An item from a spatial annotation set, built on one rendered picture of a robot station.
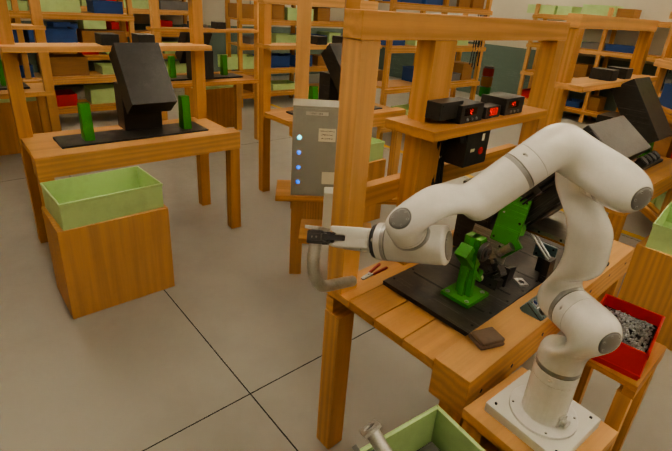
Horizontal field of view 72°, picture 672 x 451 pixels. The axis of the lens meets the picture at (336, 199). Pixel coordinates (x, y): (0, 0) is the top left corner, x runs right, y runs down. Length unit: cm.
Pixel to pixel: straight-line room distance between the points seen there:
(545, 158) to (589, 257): 32
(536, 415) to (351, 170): 94
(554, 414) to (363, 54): 121
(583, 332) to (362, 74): 98
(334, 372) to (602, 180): 144
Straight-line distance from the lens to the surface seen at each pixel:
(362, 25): 156
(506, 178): 100
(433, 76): 188
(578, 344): 133
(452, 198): 94
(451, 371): 163
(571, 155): 106
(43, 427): 283
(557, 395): 150
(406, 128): 184
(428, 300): 190
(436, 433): 146
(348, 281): 128
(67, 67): 806
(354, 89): 159
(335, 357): 209
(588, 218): 123
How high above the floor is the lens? 196
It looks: 23 degrees down
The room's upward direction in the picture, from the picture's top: 4 degrees clockwise
